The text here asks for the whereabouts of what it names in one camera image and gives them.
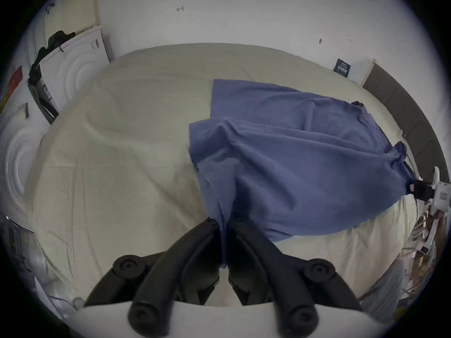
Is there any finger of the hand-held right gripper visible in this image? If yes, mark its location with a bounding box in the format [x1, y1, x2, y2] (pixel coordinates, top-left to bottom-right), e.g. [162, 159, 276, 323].
[402, 142, 420, 184]

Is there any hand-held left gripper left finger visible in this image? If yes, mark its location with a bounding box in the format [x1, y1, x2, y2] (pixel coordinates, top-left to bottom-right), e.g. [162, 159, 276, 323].
[84, 218, 226, 338]

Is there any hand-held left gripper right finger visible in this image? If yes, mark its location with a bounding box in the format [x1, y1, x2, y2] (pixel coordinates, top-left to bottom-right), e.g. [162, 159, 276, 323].
[225, 219, 363, 338]

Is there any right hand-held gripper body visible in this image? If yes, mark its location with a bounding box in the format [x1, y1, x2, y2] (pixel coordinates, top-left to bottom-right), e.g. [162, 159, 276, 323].
[410, 166, 451, 212]

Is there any blue shirt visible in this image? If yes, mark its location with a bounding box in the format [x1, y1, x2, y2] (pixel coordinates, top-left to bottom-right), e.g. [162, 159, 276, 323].
[188, 79, 418, 243]

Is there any dark grey padded headboard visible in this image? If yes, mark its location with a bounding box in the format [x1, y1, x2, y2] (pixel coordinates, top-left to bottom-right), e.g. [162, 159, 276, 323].
[362, 63, 445, 184]

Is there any bed with beige sheet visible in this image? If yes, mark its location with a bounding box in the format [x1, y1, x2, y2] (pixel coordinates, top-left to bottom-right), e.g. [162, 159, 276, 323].
[26, 43, 421, 307]

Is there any white washing machine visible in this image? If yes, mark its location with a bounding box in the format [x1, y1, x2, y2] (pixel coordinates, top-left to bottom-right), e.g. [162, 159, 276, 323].
[0, 80, 51, 210]
[28, 25, 110, 124]

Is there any beige foam panel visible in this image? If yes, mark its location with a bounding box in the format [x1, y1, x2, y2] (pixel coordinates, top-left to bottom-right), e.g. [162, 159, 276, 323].
[44, 0, 102, 36]

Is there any dark blue wall card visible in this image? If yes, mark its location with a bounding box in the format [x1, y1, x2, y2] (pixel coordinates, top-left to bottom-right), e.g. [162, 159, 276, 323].
[333, 58, 352, 75]

